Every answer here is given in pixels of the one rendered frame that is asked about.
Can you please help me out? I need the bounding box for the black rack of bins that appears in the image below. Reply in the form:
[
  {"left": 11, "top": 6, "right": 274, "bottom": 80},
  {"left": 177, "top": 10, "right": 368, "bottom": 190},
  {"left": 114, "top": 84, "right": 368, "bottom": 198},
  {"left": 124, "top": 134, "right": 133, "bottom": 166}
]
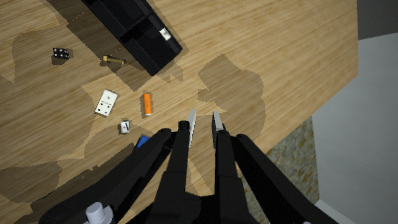
[{"left": 81, "top": 0, "right": 183, "bottom": 77}]

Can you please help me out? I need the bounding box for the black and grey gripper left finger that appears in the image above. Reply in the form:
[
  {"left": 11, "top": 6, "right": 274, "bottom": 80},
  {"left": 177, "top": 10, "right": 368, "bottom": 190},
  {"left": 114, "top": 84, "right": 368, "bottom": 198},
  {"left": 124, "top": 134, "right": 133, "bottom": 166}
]
[{"left": 38, "top": 109, "right": 196, "bottom": 224}]

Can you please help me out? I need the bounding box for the black die with white pips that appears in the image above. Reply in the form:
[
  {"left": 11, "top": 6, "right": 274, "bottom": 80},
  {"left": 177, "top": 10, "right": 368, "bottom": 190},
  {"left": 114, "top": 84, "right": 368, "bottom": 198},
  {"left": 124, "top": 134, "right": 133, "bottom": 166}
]
[{"left": 53, "top": 48, "right": 69, "bottom": 59}]

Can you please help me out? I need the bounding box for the orange aa battery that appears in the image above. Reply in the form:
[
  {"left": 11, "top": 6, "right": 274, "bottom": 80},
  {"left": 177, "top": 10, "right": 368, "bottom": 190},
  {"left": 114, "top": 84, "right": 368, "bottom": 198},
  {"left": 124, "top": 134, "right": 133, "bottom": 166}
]
[{"left": 143, "top": 94, "right": 151, "bottom": 115}]

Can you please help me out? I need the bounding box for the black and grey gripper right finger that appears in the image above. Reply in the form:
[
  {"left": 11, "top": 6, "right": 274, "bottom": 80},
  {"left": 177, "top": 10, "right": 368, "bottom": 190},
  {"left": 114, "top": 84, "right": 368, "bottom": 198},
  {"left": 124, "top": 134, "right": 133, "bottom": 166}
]
[{"left": 211, "top": 111, "right": 339, "bottom": 224}]

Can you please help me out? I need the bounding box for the white domino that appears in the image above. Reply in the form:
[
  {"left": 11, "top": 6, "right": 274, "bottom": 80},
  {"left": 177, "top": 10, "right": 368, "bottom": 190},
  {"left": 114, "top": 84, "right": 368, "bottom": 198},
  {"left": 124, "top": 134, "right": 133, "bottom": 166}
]
[{"left": 95, "top": 90, "right": 118, "bottom": 116}]

